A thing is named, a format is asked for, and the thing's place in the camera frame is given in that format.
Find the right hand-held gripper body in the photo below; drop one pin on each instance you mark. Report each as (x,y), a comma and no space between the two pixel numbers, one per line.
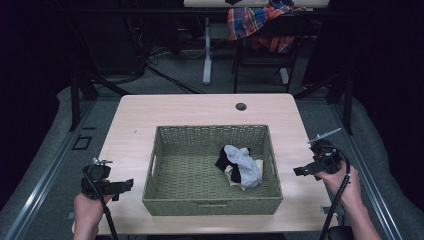
(325,155)

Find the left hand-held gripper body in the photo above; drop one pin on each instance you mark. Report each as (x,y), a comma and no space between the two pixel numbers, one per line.
(96,175)

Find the cream sock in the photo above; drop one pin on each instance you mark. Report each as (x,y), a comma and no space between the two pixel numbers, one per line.
(258,166)

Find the grey sock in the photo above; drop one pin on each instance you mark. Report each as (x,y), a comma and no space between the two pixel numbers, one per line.
(245,166)

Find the green woven basket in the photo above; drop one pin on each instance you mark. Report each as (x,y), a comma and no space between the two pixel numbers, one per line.
(186,176)

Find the black sock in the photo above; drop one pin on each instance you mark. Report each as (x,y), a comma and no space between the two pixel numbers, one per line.
(228,165)

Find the person's right hand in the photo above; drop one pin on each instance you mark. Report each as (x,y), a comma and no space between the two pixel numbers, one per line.
(343,186)

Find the person's left hand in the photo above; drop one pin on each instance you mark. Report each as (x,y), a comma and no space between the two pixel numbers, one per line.
(87,210)

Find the black metal stand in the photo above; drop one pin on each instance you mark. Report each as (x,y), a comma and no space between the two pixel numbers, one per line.
(346,100)
(76,100)

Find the black chair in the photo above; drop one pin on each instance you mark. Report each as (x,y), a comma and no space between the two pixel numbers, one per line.
(266,56)

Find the plaid shirt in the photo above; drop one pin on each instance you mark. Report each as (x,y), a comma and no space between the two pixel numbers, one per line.
(250,21)

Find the white-legged table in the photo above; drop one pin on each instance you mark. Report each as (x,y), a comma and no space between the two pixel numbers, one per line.
(207,50)

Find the metal floor rail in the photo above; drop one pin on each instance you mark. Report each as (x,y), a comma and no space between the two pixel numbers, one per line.
(50,173)
(370,186)

